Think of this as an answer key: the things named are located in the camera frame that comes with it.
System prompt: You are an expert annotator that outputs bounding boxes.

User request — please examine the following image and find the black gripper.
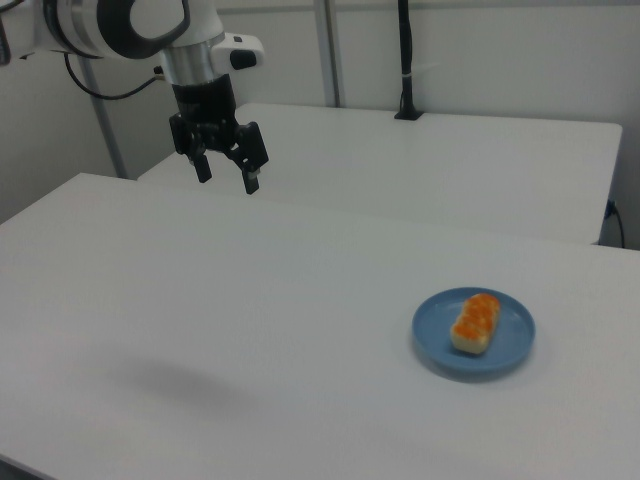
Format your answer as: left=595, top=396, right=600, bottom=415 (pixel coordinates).
left=168, top=73, right=270, bottom=196

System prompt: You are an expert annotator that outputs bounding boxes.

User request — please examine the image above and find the orange glazed bread loaf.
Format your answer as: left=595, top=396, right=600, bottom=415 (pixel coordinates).
left=450, top=293, right=503, bottom=357

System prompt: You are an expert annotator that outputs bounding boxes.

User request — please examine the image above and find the blue round plate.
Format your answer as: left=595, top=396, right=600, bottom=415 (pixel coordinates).
left=411, top=286, right=537, bottom=384

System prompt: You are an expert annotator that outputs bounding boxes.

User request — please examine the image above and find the slanted aluminium frame post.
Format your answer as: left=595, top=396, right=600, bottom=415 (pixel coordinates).
left=78, top=58, right=129, bottom=180

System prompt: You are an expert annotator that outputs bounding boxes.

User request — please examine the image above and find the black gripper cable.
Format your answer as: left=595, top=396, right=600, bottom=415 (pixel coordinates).
left=63, top=51, right=166, bottom=101

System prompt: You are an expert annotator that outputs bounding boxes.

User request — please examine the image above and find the upright aluminium frame post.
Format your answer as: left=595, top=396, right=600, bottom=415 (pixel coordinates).
left=314, top=0, right=347, bottom=108

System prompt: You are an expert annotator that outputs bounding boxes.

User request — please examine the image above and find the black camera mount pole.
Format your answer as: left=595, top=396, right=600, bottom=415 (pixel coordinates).
left=394, top=0, right=425, bottom=122

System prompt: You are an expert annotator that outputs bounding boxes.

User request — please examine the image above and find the black wall power cable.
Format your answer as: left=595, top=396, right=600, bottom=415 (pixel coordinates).
left=604, top=199, right=627, bottom=249

